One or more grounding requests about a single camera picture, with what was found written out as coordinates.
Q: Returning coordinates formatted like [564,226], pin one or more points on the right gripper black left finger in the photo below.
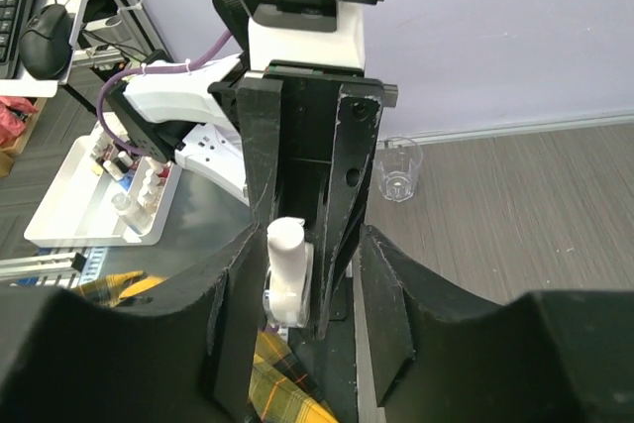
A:
[182,352]

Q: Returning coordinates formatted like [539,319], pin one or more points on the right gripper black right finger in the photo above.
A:
[442,354]

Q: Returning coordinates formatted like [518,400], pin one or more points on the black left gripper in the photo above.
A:
[309,136]

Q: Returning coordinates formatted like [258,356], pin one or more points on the clear nail polish bottle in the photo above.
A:
[287,293]

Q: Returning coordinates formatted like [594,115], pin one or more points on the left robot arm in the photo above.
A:
[165,107]

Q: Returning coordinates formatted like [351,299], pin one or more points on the clear plastic cup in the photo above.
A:
[396,168]

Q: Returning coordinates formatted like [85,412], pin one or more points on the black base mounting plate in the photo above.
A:
[332,362]

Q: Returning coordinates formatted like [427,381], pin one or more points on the yellow plaid shirt sleeve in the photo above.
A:
[281,388]

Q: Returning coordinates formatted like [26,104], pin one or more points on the white supply tray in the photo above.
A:
[77,209]

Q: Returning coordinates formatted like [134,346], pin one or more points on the black computer mouse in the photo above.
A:
[44,48]

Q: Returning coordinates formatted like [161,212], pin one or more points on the black computer keyboard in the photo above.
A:
[15,14]

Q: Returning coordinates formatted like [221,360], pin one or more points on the aluminium frame rail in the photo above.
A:
[64,267]

